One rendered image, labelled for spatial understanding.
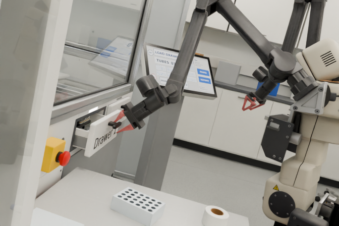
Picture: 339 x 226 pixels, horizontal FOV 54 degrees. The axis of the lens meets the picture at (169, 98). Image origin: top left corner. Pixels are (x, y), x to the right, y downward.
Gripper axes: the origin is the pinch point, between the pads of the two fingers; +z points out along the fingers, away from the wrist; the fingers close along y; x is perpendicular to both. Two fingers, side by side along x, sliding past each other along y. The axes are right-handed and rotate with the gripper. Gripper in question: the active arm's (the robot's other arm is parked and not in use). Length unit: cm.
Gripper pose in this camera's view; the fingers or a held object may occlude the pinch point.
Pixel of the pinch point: (115, 127)
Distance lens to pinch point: 124.3
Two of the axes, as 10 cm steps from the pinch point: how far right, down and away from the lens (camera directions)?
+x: -1.4, 1.4, -9.8
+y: -5.5, -8.3, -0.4
